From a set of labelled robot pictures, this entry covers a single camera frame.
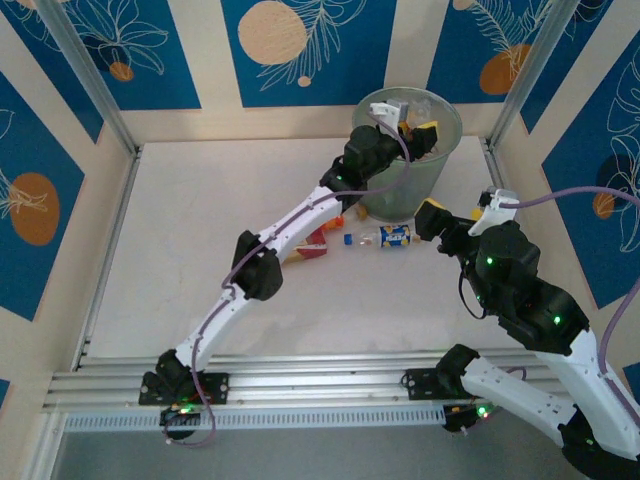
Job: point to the translucent green trash bin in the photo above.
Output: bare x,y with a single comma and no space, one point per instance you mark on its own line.
400,200

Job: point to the orange label bottle tan cap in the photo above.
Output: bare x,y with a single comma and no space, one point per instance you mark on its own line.
361,212

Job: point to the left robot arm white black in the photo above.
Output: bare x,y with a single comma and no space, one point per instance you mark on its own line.
300,220

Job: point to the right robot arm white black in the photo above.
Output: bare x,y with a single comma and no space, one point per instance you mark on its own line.
515,395

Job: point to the blue label bottle blue cap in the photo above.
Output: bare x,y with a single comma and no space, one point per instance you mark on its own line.
394,236

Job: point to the controller board with lights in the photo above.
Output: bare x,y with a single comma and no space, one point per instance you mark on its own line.
180,415
465,417

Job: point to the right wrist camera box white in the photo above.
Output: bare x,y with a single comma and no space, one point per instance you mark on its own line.
492,212

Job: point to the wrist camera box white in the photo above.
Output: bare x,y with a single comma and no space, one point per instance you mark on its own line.
390,111
492,212

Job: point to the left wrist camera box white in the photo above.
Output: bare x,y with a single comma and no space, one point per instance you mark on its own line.
390,111

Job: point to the aluminium frame post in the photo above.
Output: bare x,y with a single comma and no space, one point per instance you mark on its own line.
85,75
540,50

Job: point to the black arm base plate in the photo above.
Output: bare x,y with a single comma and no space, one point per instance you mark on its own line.
422,382
215,387

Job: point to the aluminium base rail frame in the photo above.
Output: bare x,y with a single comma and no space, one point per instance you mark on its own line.
320,380

